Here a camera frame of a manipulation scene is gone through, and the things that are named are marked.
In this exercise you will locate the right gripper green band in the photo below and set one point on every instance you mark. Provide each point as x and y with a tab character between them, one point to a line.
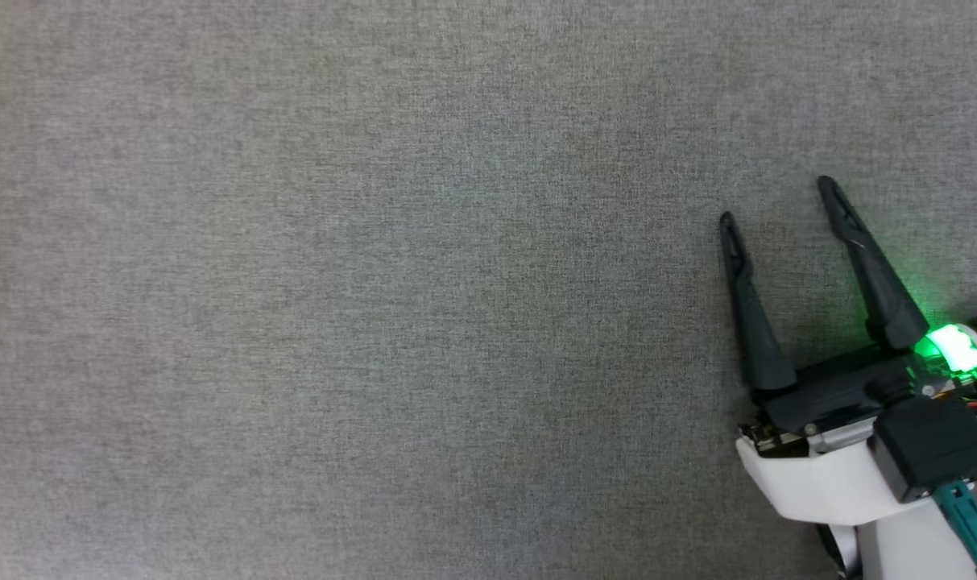
826	475

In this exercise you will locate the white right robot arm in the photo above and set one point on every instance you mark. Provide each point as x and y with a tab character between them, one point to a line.
915	548

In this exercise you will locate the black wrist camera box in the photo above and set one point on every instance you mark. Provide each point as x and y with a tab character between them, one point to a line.
931	447

